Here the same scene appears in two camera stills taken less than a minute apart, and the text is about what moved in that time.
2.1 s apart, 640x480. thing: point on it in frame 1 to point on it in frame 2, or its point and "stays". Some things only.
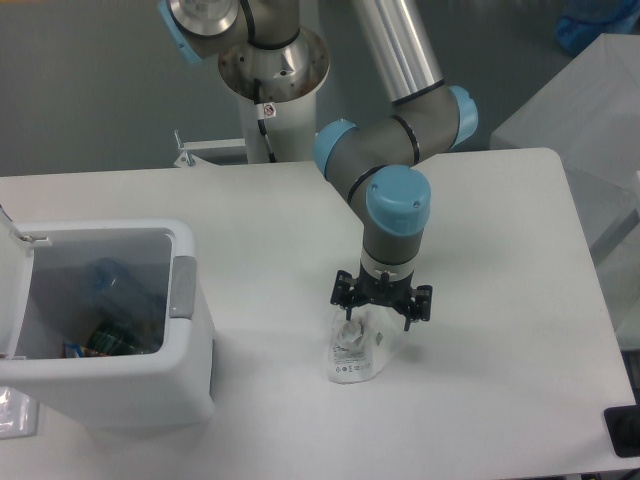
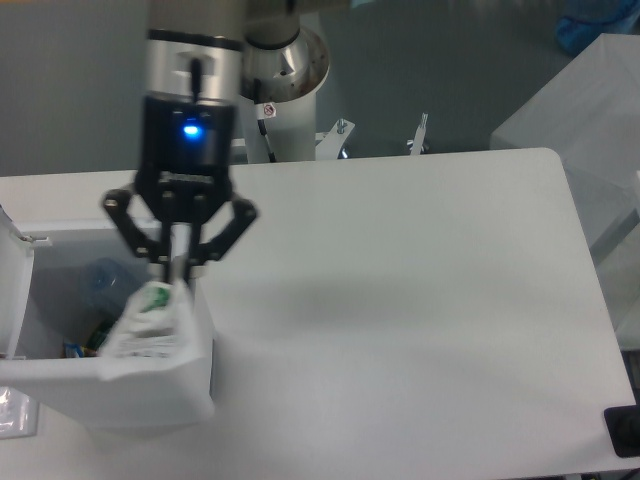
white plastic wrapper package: [360, 345] to [157, 332]
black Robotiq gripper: [369, 291] to [187, 163]
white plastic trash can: [46, 273] stays
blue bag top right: [582, 22] stays
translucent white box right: [589, 115] stays
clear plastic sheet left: [19, 414] stays
